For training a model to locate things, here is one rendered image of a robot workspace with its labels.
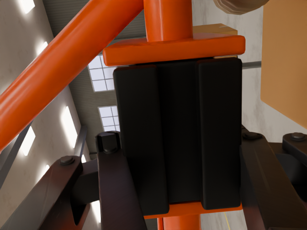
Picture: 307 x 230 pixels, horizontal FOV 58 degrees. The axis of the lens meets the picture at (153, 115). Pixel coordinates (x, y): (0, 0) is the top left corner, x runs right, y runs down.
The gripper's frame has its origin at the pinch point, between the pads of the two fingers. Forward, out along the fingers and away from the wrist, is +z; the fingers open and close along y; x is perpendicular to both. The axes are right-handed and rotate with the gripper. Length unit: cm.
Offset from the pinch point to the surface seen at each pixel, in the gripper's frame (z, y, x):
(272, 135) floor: 251, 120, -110
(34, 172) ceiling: 541, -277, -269
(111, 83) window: 910, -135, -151
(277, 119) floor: 241, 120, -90
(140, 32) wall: 857, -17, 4
